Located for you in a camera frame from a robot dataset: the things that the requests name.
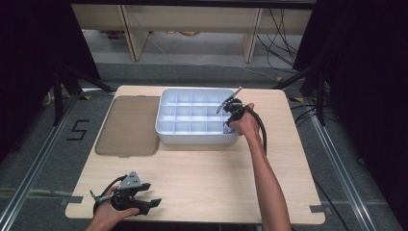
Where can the white compartment storage box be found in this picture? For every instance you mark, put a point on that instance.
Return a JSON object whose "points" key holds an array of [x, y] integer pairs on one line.
{"points": [[189, 115]]}

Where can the black metal stand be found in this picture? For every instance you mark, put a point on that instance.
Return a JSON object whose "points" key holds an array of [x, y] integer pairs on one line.
{"points": [[316, 86], [69, 86]]}

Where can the black curtain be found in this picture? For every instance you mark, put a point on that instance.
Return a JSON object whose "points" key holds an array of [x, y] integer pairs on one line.
{"points": [[38, 64], [369, 80]]}

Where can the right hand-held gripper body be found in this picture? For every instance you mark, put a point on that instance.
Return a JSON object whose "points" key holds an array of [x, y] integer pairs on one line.
{"points": [[232, 106]]}

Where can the person's left hand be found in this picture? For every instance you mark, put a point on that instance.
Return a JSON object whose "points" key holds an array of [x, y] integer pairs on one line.
{"points": [[107, 215]]}

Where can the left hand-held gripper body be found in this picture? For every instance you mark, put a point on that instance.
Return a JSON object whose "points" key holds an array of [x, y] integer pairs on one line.
{"points": [[129, 184]]}

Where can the transparent plastic lid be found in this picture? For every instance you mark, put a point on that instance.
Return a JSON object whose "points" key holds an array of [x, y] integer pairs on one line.
{"points": [[128, 126]]}

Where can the person's right hand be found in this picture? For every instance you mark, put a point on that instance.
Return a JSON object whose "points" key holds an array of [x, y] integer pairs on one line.
{"points": [[247, 125]]}

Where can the purple ankle sock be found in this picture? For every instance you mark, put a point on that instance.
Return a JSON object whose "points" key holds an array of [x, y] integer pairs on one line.
{"points": [[229, 129]]}

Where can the aluminium floor rail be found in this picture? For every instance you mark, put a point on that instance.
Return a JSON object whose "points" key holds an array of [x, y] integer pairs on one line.
{"points": [[35, 166], [343, 173]]}

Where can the beige wooden furniture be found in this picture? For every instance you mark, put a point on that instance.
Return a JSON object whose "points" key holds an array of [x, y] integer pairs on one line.
{"points": [[192, 19]]}

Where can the grey tape strip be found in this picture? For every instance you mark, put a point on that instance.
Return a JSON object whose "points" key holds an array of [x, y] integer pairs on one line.
{"points": [[319, 209], [72, 200]]}

